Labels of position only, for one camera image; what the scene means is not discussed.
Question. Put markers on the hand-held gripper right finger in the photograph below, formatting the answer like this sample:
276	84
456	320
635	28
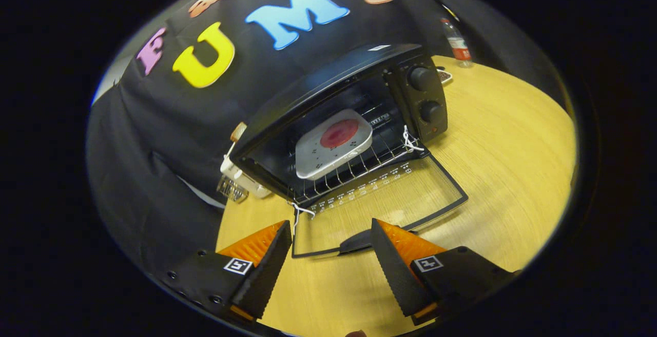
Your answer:
395	270

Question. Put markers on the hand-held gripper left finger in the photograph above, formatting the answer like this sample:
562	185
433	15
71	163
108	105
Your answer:
264	275

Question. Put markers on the white square plate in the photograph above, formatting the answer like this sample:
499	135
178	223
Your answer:
313	157

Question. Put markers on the pink round bun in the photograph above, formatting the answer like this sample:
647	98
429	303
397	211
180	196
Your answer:
339	133

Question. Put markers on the black toaster oven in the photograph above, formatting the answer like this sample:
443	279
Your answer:
328	78

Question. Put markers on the white bread toaster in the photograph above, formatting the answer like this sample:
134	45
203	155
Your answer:
246	183

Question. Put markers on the brown bread slice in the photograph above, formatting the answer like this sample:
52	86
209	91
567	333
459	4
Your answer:
238	132

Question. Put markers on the white divided bean dish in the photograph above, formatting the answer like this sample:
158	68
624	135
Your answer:
444	76

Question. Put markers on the clear plastic water bottle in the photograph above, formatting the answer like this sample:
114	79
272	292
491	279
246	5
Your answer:
458	44

